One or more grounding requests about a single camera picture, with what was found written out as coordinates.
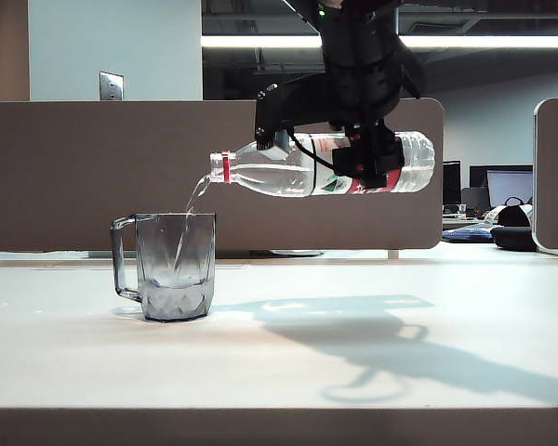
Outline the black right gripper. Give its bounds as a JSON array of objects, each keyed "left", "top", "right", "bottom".
[{"left": 286, "top": 58, "right": 406, "bottom": 190}]

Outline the clear mineral water bottle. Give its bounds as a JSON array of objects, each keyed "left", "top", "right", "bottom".
[{"left": 208, "top": 130, "right": 437, "bottom": 200}]

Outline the clear grey octagonal mug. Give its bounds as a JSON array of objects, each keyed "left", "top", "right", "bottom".
[{"left": 110, "top": 213, "right": 217, "bottom": 323}]

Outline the dark slim monitor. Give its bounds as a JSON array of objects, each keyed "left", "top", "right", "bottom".
[{"left": 442, "top": 159, "right": 462, "bottom": 206}]

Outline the dark office chair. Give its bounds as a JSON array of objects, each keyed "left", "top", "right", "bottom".
[{"left": 460, "top": 187, "right": 490, "bottom": 216}]

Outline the blue cloth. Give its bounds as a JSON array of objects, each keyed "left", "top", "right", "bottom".
[{"left": 442, "top": 224, "right": 495, "bottom": 244}]

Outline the black computer monitor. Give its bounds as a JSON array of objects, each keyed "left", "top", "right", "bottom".
[{"left": 468, "top": 164, "right": 535, "bottom": 211}]

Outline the long ceiling light strip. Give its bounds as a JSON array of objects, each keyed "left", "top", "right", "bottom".
[{"left": 200, "top": 34, "right": 558, "bottom": 49}]

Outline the black oval case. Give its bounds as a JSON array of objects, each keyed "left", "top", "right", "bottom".
[{"left": 489, "top": 225, "right": 539, "bottom": 253}]

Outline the large brown desk partition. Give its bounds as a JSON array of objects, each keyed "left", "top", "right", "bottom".
[{"left": 0, "top": 97, "right": 446, "bottom": 260}]

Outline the thin black camera cable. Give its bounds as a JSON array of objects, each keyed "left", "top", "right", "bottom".
[{"left": 287, "top": 129, "right": 339, "bottom": 174}]

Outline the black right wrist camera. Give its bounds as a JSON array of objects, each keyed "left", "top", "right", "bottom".
[{"left": 253, "top": 84, "right": 293, "bottom": 151}]

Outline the grey oval base plate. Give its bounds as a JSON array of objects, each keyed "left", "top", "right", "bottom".
[{"left": 269, "top": 249, "right": 327, "bottom": 258}]

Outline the black bag with white strap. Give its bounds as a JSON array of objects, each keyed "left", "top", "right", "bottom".
[{"left": 485, "top": 196, "right": 535, "bottom": 230}]

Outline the metal wall outlet plate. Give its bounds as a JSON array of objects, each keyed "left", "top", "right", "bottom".
[{"left": 98, "top": 71, "right": 126, "bottom": 102}]

